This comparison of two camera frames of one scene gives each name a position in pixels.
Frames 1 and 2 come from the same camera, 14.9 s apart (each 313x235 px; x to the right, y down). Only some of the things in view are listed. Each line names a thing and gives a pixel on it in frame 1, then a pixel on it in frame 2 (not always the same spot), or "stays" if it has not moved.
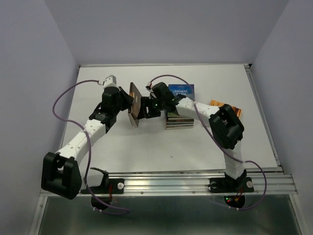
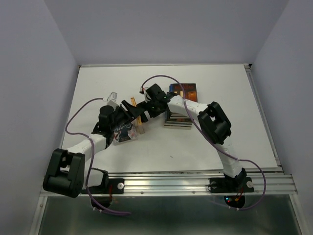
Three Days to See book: x=180 y=123 stays
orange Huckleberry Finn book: x=219 y=104 to x=137 y=121
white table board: x=149 y=147 stays
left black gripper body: x=117 y=107 to x=121 y=116
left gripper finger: x=126 y=100 to x=133 y=110
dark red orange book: x=136 y=106 to x=190 y=90
